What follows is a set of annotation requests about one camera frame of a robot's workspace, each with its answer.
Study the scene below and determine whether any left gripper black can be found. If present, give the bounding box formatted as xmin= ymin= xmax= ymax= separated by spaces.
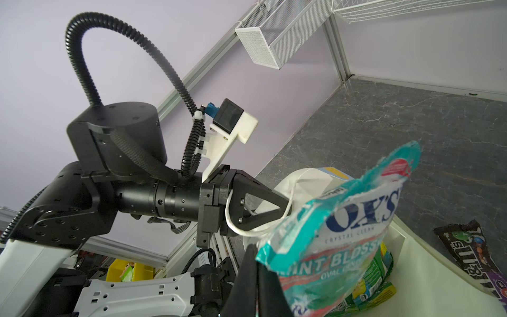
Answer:
xmin=196 ymin=165 xmax=289 ymax=248

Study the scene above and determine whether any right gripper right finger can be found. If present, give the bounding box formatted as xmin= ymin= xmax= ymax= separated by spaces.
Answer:
xmin=258 ymin=264 xmax=293 ymax=317

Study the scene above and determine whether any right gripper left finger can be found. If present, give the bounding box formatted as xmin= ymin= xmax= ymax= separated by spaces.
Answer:
xmin=220 ymin=244 xmax=258 ymax=317

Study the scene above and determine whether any Fox's mint blossom candy bag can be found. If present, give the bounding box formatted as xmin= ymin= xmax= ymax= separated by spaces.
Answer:
xmin=256 ymin=141 xmax=421 ymax=316

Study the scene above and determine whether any illustrated paper gift bag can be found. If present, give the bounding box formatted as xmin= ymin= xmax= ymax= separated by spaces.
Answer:
xmin=224 ymin=166 xmax=507 ymax=317

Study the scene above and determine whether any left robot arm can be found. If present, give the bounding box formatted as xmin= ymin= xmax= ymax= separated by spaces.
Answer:
xmin=1 ymin=12 xmax=291 ymax=316

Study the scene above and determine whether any white mesh box basket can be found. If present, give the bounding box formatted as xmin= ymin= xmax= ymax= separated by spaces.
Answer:
xmin=235 ymin=0 xmax=334 ymax=69

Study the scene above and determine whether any purple M&M's packet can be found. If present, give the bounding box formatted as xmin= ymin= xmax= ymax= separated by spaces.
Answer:
xmin=433 ymin=219 xmax=506 ymax=308

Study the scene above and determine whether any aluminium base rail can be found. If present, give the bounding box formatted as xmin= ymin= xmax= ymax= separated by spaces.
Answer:
xmin=162 ymin=226 xmax=240 ymax=277

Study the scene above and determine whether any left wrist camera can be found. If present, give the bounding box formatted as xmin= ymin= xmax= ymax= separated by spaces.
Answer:
xmin=201 ymin=99 xmax=258 ymax=182

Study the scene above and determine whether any long white wire basket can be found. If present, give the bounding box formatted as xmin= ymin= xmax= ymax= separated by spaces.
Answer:
xmin=331 ymin=0 xmax=492 ymax=24

